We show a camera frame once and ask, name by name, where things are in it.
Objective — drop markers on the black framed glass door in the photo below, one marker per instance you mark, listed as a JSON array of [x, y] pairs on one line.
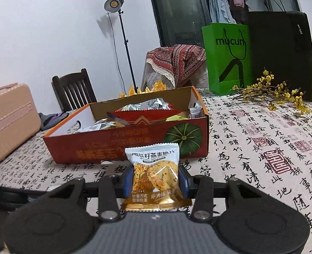
[[177, 13]]

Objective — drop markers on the hanging light blue shirt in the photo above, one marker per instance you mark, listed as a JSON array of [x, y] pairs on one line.
[[219, 2]]

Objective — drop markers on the green paper bag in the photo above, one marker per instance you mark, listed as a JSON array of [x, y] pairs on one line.
[[224, 66]]

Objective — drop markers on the dark grey purple cloth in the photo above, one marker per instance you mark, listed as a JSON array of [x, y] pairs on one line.
[[52, 120]]

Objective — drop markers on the small white packet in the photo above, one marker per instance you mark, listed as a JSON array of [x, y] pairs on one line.
[[195, 109]]

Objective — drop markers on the dark wooden chair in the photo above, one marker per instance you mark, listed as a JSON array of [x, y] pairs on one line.
[[73, 90]]

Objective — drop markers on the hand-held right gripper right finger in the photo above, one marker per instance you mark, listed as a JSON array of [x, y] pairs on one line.
[[183, 182]]

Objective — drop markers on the white and gold cracker packet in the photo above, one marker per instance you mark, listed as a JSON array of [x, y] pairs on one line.
[[156, 174]]

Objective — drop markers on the calligraphy print tablecloth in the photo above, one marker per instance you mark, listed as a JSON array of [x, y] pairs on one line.
[[264, 143]]

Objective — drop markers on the yellow flower branch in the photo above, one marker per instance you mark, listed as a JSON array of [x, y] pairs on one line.
[[277, 90]]

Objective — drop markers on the red cardboard box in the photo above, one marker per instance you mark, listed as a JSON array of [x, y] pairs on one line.
[[92, 148]]

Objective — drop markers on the black paper bag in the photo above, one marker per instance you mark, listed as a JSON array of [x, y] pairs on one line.
[[277, 53]]

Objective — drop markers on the red patterned cloth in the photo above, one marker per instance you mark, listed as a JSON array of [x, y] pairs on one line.
[[179, 60]]

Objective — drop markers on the pink suitcase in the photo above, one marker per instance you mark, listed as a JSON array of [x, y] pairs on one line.
[[10, 121]]

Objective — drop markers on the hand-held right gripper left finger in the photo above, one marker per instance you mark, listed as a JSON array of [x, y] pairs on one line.
[[127, 182]]

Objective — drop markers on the pile of snack packets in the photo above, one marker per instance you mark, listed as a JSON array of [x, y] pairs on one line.
[[145, 105]]

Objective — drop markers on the studio lamp on stand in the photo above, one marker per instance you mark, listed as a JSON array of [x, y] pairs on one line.
[[113, 4]]

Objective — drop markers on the yellow sunflower decoration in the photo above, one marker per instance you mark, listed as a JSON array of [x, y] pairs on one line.
[[160, 86]]

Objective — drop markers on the long green snack packet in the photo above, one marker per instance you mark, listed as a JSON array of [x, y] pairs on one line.
[[175, 117]]

